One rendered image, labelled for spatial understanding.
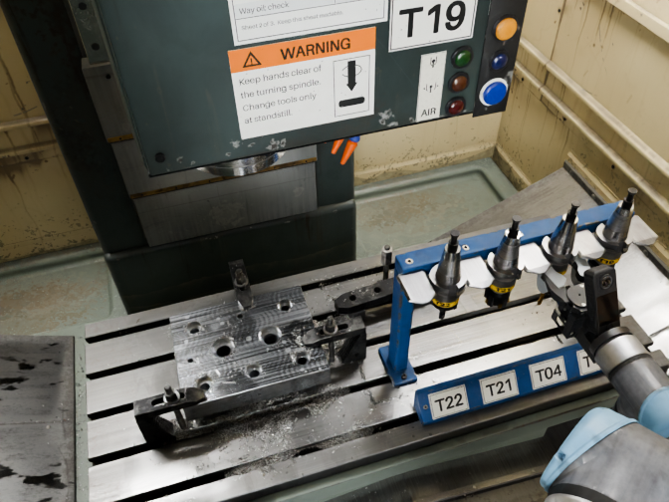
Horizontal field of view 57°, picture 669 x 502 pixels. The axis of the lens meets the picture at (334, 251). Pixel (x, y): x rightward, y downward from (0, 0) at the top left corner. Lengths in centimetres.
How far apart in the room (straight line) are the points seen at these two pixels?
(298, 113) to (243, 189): 89
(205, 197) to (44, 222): 69
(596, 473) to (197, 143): 54
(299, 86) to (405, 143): 150
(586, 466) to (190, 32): 59
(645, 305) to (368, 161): 100
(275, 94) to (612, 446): 51
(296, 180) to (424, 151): 75
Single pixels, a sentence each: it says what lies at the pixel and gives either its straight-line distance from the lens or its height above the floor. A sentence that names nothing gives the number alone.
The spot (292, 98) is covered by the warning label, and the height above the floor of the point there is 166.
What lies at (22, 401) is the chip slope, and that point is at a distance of 176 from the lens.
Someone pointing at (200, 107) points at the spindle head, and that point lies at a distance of 67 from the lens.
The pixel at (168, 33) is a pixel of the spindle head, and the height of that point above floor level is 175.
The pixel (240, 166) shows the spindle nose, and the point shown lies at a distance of 88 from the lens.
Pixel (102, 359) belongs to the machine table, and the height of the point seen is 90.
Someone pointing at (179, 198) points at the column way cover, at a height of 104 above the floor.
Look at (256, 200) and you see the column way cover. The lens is 160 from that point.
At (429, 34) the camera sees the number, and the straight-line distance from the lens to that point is 71.
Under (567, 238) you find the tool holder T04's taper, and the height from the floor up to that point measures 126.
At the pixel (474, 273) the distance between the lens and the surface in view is 110.
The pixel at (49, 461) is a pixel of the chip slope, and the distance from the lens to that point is 167.
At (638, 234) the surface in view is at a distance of 126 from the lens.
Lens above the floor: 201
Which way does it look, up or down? 46 degrees down
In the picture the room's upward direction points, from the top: 2 degrees counter-clockwise
